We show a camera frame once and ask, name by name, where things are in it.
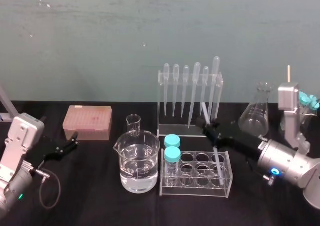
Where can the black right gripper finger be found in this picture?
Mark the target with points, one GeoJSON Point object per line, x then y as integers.
{"type": "Point", "coordinates": [212, 137]}
{"type": "Point", "coordinates": [205, 125]}

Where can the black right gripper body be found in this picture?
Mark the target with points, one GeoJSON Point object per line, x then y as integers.
{"type": "Point", "coordinates": [240, 141]}

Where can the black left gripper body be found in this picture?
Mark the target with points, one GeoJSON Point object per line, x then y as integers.
{"type": "Point", "coordinates": [47, 149]}

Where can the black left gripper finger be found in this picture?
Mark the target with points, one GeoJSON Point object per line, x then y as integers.
{"type": "Point", "coordinates": [68, 150]}
{"type": "Point", "coordinates": [70, 139]}

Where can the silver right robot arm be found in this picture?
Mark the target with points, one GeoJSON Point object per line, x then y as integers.
{"type": "Point", "coordinates": [287, 161]}

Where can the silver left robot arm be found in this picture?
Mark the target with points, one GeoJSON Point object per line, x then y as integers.
{"type": "Point", "coordinates": [17, 136]}

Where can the pink pipette tip box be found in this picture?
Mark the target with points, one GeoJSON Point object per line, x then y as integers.
{"type": "Point", "coordinates": [87, 121]}

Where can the clear glass conical flask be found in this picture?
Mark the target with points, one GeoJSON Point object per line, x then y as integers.
{"type": "Point", "coordinates": [255, 116]}

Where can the clear acrylic pipette stand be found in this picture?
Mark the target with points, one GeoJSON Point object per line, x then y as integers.
{"type": "Point", "coordinates": [175, 131]}

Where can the clear vial with teal cap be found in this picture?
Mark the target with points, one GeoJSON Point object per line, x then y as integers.
{"type": "Point", "coordinates": [172, 154]}
{"type": "Point", "coordinates": [172, 141]}

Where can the short clear plastic pipette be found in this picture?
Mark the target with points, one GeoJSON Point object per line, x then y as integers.
{"type": "Point", "coordinates": [205, 86]}
{"type": "Point", "coordinates": [176, 86]}
{"type": "Point", "coordinates": [166, 86]}
{"type": "Point", "coordinates": [185, 86]}

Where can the long clear plastic pipette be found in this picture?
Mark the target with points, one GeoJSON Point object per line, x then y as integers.
{"type": "Point", "coordinates": [195, 86]}
{"type": "Point", "coordinates": [215, 81]}

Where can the clear acrylic tube rack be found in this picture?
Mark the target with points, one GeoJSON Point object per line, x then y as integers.
{"type": "Point", "coordinates": [200, 188]}

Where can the black table cloth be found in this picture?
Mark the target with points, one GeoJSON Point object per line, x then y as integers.
{"type": "Point", "coordinates": [100, 201]}

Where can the grey metal stand leg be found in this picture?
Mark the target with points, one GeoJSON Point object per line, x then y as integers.
{"type": "Point", "coordinates": [6, 103]}

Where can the small empty glass beaker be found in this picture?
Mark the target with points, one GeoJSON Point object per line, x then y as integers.
{"type": "Point", "coordinates": [134, 126]}

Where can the large glass beaker with water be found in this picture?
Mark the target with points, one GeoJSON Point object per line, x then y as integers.
{"type": "Point", "coordinates": [138, 168]}

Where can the tube with teal cap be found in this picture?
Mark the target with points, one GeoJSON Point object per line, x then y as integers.
{"type": "Point", "coordinates": [304, 98]}
{"type": "Point", "coordinates": [315, 103]}

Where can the thin wooden stick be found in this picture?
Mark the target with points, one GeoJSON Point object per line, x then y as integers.
{"type": "Point", "coordinates": [289, 73]}

